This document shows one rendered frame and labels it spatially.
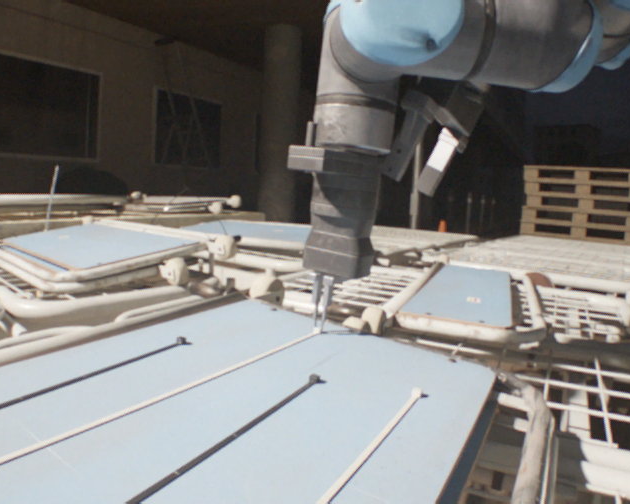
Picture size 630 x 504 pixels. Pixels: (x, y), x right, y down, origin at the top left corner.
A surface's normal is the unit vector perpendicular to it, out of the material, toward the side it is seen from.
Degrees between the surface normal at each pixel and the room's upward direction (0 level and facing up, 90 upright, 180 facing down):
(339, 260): 90
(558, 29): 108
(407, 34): 92
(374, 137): 94
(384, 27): 92
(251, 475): 5
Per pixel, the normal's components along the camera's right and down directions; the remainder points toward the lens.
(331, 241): -0.52, 0.03
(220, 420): 0.11, -0.98
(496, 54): 0.06, 0.75
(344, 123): -0.27, 0.14
